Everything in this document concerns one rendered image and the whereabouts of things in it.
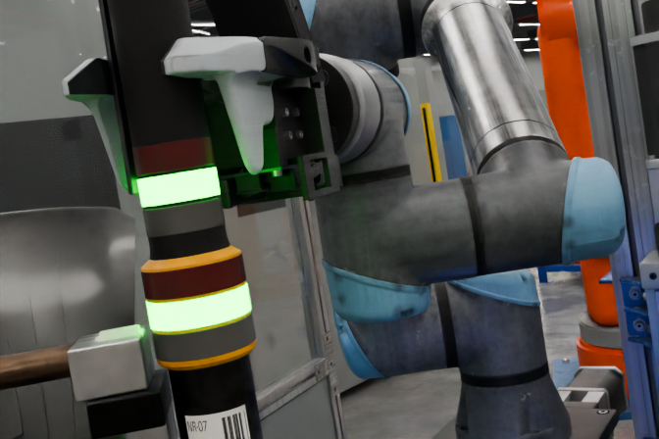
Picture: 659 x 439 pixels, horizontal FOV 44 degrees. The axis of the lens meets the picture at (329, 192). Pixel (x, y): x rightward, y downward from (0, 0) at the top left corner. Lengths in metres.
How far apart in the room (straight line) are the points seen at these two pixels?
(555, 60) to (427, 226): 3.80
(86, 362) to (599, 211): 0.38
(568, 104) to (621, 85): 3.21
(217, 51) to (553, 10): 4.01
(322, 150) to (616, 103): 0.77
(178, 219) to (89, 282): 0.14
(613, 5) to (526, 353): 0.47
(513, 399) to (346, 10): 0.53
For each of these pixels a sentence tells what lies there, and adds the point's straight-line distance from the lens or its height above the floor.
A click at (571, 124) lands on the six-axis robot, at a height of 1.38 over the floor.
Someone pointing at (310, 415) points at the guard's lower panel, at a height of 0.90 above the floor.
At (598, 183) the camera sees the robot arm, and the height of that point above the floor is 1.40.
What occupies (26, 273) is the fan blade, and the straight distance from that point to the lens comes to 0.49.
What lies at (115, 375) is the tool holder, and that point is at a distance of 0.36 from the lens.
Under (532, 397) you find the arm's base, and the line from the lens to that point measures 1.10.
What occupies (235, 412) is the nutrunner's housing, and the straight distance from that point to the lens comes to 0.36.
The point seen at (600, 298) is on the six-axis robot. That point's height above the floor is 0.53.
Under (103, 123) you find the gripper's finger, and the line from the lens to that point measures 0.38.
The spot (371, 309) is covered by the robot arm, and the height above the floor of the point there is 1.34.
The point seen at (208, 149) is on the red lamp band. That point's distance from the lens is 0.35.
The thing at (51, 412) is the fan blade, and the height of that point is 1.35.
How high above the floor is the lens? 1.45
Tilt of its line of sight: 3 degrees down
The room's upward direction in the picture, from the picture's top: 9 degrees counter-clockwise
